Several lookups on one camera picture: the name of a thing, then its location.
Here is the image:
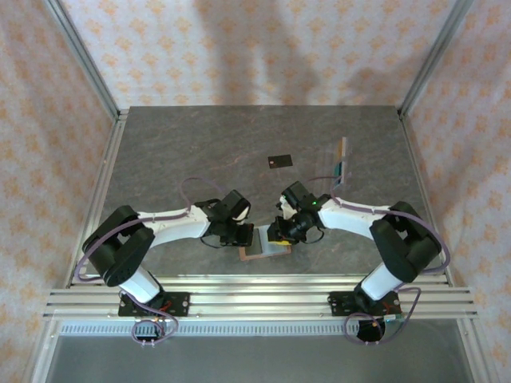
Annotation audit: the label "brown leather card holder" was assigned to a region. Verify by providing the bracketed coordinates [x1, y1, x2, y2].
[238, 225, 293, 263]

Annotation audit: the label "aluminium mounting rails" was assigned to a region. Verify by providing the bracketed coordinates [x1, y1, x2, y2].
[42, 274, 480, 321]

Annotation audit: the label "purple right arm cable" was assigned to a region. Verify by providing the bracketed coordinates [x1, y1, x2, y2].
[307, 175, 451, 346]

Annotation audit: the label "black cable junction block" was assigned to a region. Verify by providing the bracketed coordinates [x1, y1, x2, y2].
[133, 321, 167, 345]
[356, 318, 386, 345]

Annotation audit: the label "slotted grey cable duct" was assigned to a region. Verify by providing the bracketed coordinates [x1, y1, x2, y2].
[55, 321, 404, 337]

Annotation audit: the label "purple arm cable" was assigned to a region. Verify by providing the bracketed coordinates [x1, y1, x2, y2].
[75, 177, 224, 347]
[307, 175, 451, 346]

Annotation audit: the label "aluminium table side rail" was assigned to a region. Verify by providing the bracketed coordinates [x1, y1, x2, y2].
[398, 113, 454, 286]
[65, 113, 129, 288]

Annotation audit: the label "grey metal panel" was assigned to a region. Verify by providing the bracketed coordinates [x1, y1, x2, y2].
[30, 318, 492, 383]

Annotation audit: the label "clear acrylic card stand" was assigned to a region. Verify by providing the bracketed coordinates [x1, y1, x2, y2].
[315, 137, 352, 188]

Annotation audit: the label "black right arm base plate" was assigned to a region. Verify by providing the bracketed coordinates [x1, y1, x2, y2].
[327, 290, 402, 318]

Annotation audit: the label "aluminium frame post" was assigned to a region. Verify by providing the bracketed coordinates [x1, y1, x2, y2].
[42, 0, 129, 120]
[398, 0, 475, 119]

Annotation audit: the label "patterned backdrop cloth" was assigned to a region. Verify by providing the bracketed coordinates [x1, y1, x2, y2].
[410, 0, 511, 383]
[59, 0, 460, 108]
[0, 0, 117, 383]

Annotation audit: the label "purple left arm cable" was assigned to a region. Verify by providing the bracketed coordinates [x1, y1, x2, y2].
[75, 177, 224, 347]

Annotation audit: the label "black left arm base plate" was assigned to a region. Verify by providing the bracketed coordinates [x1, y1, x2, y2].
[118, 290, 191, 318]

